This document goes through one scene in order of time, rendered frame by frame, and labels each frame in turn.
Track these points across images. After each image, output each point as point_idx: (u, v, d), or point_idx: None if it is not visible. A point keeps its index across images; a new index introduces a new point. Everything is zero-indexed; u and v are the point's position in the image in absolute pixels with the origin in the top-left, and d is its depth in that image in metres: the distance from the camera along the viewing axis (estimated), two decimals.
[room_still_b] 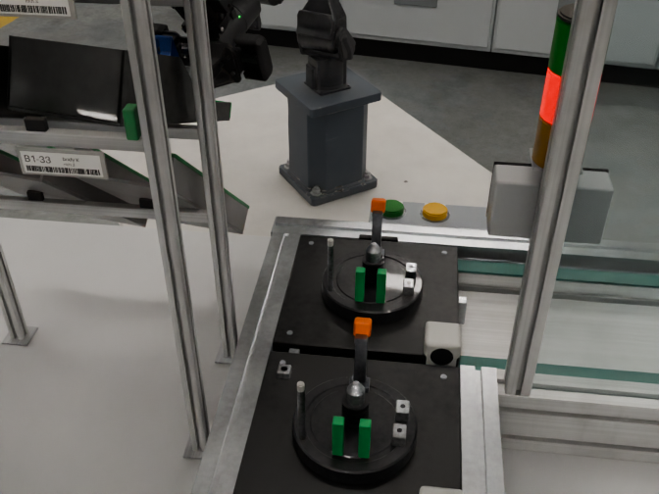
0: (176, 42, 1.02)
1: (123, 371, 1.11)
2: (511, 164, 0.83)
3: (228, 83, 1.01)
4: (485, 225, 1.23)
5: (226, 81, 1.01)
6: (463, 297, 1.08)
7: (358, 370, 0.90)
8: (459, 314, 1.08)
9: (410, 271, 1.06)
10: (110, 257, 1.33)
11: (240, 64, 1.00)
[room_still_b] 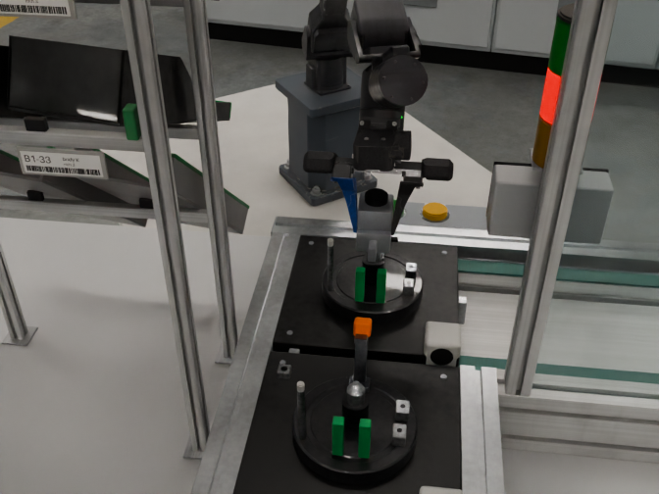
0: (351, 172, 0.98)
1: (123, 371, 1.11)
2: (511, 164, 0.83)
3: None
4: (485, 225, 1.23)
5: None
6: (463, 297, 1.08)
7: (358, 370, 0.90)
8: (459, 314, 1.08)
9: (410, 271, 1.06)
10: (110, 257, 1.33)
11: (424, 177, 0.99)
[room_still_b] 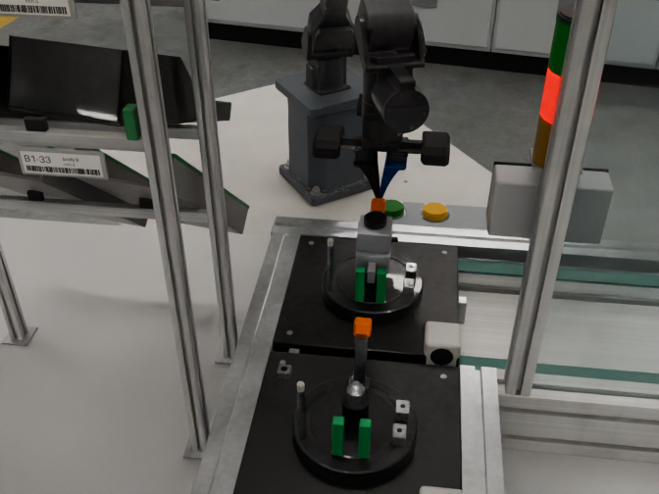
0: None
1: (123, 371, 1.11)
2: (511, 164, 0.83)
3: (362, 171, 1.07)
4: (485, 225, 1.23)
5: (364, 171, 1.08)
6: (463, 297, 1.08)
7: (358, 370, 0.90)
8: (459, 314, 1.08)
9: (410, 271, 1.06)
10: (110, 257, 1.33)
11: (354, 152, 1.08)
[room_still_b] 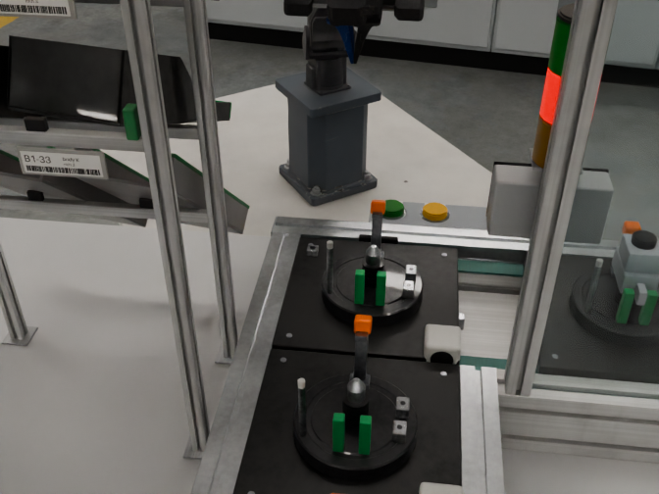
0: None
1: (123, 371, 1.11)
2: (511, 164, 0.83)
3: None
4: (485, 225, 1.23)
5: None
6: (461, 314, 1.10)
7: (375, 243, 1.10)
8: None
9: None
10: (110, 257, 1.33)
11: (381, 10, 1.06)
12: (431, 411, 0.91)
